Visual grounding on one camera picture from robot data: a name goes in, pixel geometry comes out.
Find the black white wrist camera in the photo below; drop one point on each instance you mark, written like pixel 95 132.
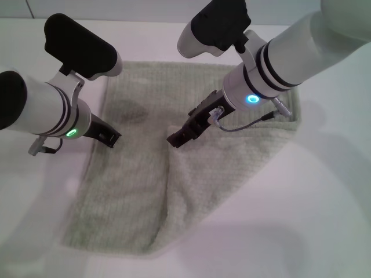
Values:
pixel 81 46
pixel 217 26

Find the light green ribbed towel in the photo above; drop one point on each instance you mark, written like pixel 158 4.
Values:
pixel 139 179

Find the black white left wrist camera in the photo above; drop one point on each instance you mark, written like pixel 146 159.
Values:
pixel 81 46

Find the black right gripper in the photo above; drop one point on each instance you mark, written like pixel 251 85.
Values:
pixel 203 116

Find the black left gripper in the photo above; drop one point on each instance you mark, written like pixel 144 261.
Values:
pixel 94 128

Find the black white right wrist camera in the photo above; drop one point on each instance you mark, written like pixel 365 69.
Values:
pixel 217 26

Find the silver round connector plug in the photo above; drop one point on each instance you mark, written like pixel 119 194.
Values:
pixel 279 104

